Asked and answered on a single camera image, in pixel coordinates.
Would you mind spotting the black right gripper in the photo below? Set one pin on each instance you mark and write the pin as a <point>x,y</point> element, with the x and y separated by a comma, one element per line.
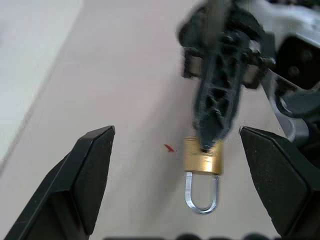
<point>237,27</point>

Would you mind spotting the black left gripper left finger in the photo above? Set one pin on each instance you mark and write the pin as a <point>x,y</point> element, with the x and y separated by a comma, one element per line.
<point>62,190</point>

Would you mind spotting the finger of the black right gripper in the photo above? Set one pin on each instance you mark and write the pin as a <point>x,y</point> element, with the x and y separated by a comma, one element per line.
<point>207,105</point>

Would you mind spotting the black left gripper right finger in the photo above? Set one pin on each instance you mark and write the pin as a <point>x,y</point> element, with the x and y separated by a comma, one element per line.
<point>277,185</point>

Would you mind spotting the brass padlock with silver shackle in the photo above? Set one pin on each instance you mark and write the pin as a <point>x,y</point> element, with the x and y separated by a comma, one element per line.
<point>203,162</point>

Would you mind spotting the small red mark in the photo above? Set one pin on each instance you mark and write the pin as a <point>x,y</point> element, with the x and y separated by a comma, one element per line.
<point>170,148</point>

